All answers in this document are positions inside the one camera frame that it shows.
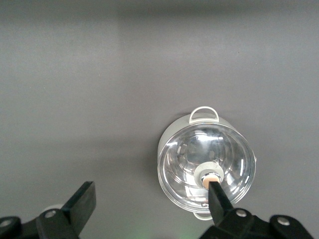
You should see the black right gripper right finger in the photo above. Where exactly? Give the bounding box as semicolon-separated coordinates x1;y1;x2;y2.
199;181;315;239

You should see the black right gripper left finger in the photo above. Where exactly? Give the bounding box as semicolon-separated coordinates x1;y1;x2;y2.
0;181;97;239

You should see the glass lid with cork knob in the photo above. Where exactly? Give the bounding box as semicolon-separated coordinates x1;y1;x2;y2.
158;122;257;212

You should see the white two-handled pot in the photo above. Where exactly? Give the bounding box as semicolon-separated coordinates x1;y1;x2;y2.
157;107;257;220

